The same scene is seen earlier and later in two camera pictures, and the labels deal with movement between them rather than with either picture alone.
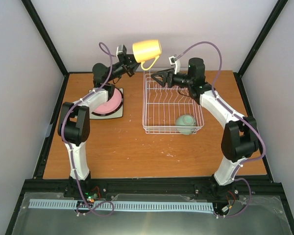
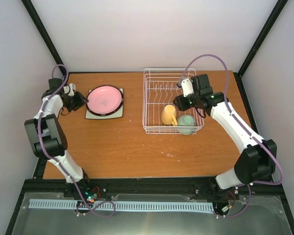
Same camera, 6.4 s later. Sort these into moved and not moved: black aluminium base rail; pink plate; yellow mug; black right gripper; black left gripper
Moved: yellow mug; black left gripper; black right gripper
Not moved: pink plate; black aluminium base rail
